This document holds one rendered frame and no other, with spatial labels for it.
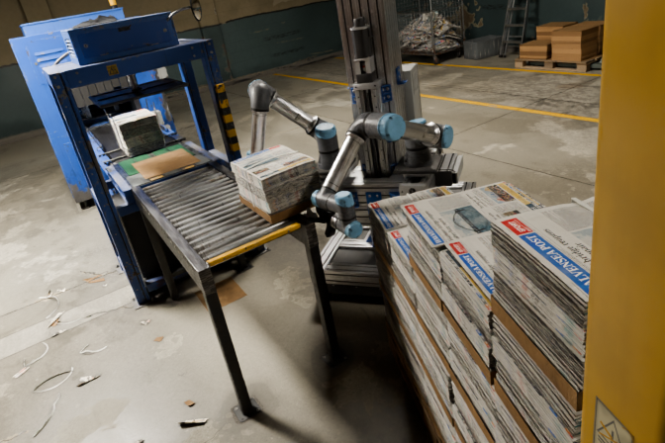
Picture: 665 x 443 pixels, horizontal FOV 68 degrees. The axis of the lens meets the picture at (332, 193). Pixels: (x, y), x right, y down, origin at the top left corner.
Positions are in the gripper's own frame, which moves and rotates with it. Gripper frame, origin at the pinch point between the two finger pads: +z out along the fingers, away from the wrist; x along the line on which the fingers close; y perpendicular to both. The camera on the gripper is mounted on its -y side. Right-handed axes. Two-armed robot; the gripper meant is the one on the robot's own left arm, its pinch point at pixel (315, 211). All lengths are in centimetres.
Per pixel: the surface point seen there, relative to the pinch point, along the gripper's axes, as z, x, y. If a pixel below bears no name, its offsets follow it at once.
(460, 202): -88, -8, 28
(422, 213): -84, 5, 28
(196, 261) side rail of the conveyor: -4, 60, 2
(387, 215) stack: -38.0, -14.7, 4.6
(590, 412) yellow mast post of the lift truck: -174, 64, 64
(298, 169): 0.1, 4.0, 22.9
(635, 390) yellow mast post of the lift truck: -178, 65, 70
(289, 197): -0.6, 11.5, 12.0
